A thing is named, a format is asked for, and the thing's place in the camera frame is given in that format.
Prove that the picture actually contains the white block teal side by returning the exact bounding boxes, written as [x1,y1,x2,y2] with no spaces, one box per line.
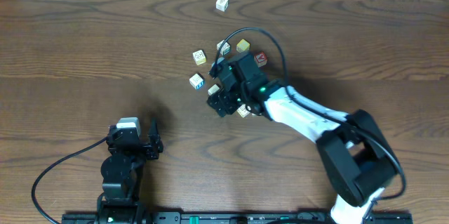
[216,40,231,56]

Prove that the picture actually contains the white block red side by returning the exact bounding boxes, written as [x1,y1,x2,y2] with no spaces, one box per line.
[208,84,220,95]

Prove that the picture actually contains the red letter A block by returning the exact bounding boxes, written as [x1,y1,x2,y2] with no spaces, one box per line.
[254,51,267,67]

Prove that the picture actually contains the yellow topped wooden block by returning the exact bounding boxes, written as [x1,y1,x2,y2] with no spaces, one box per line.
[236,39,250,53]

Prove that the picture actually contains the cream block yellow side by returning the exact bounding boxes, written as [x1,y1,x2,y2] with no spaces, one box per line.
[192,50,207,65]

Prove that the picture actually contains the white block blue side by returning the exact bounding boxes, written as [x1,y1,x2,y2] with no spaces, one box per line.
[189,74,204,90]

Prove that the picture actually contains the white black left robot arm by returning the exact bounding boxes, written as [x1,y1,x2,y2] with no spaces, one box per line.
[93,117,163,224]

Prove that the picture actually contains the cream block with red drawing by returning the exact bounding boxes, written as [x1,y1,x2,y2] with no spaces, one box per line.
[237,104,250,118]

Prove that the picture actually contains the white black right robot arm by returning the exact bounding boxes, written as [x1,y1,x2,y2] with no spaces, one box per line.
[207,74,404,223]

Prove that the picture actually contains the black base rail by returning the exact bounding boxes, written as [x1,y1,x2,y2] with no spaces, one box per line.
[61,210,413,224]

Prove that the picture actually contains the white block at far top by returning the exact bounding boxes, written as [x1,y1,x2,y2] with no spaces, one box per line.
[215,0,229,12]

